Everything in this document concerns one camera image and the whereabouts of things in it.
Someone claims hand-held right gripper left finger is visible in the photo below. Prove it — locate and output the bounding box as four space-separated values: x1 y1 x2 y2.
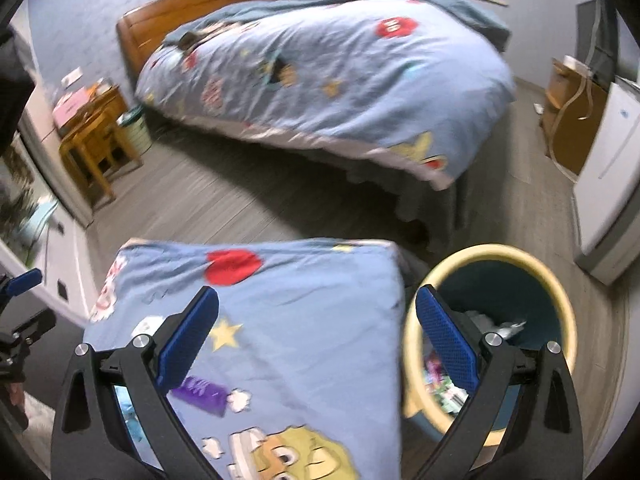
50 286 221 480

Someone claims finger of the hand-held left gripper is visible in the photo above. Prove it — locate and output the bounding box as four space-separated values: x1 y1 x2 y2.
0 267 44 297
10 308 57 346

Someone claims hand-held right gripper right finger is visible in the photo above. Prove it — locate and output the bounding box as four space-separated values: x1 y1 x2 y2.
416 285 586 480

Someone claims pink snack packet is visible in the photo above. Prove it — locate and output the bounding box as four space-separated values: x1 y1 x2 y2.
422 352 458 396

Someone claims white tissue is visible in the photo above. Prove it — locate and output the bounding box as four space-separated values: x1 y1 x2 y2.
465 310 528 343

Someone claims yellow rimmed blue trash bin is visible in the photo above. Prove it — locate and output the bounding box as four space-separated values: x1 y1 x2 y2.
402 244 578 436

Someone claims small white trash can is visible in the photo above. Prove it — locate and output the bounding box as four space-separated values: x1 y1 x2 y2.
117 107 153 161

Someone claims white side cabinet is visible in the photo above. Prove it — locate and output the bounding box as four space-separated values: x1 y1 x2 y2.
0 85 98 326

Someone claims white cloth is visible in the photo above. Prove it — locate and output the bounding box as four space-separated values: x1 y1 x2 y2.
20 392 57 441

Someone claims wooden nightstand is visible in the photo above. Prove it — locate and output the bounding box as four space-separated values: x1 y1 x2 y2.
59 85 143 201

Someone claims pink box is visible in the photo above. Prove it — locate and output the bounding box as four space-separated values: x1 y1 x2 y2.
52 92 91 128

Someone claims white air purifier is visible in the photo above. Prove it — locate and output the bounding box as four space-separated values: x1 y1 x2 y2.
572 80 640 286

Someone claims brown cardboard box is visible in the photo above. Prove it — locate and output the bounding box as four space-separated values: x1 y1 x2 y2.
540 57 608 176

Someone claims bed with cartoon duvet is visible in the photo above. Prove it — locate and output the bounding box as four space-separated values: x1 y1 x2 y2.
135 0 518 191

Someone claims wooden headboard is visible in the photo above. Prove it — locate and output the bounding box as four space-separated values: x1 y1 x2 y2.
116 0 290 91

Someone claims white cable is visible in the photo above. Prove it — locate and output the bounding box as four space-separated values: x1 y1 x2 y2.
547 80 596 181

